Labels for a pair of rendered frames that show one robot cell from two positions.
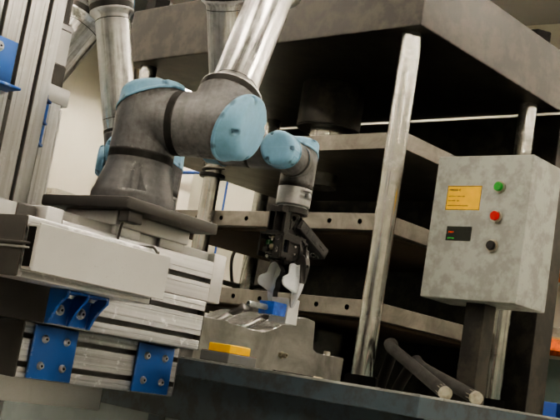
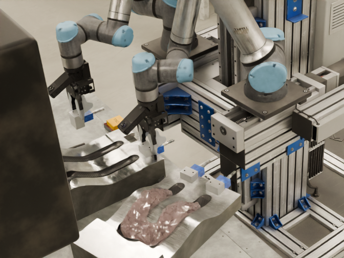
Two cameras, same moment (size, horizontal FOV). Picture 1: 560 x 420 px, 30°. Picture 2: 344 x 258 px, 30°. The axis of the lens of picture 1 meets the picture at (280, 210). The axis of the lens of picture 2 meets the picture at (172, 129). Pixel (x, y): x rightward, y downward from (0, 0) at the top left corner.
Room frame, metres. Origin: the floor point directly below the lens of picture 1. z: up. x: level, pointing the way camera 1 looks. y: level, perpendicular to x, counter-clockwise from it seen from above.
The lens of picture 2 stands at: (4.04, 0.84, 2.20)
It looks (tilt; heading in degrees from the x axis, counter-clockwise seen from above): 34 degrees down; 196
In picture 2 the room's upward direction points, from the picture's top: 5 degrees counter-clockwise
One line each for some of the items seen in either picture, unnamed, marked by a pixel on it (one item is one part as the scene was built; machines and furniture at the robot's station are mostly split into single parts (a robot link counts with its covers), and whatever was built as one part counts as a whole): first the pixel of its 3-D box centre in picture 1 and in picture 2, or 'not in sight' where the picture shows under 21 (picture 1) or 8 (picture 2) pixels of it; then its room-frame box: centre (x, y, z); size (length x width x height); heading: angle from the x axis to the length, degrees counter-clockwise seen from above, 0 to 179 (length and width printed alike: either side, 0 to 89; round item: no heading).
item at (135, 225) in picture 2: not in sight; (157, 211); (2.66, 0.37, 0.90); 0.26 x 0.18 x 0.08; 154
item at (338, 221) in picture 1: (319, 242); not in sight; (3.56, -0.15, 1.26); 1.10 x 0.74 x 0.05; 47
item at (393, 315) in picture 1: (308, 313); not in sight; (3.56, -0.15, 1.01); 1.10 x 0.74 x 0.05; 47
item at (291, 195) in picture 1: (294, 199); (71, 59); (2.23, -0.03, 1.17); 0.08 x 0.08 x 0.05
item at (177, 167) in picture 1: (163, 172); (145, 71); (2.34, 0.27, 1.20); 0.09 x 0.08 x 0.11; 98
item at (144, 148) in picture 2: not in sight; (158, 146); (2.32, 0.28, 0.89); 0.13 x 0.05 x 0.05; 136
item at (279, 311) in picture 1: (269, 307); (88, 114); (2.21, -0.01, 0.93); 0.13 x 0.05 x 0.05; 137
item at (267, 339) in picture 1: (236, 336); (83, 173); (2.48, 0.05, 0.87); 0.50 x 0.26 x 0.14; 137
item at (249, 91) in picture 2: not in sight; (265, 78); (2.15, 0.64, 1.09); 0.15 x 0.15 x 0.10
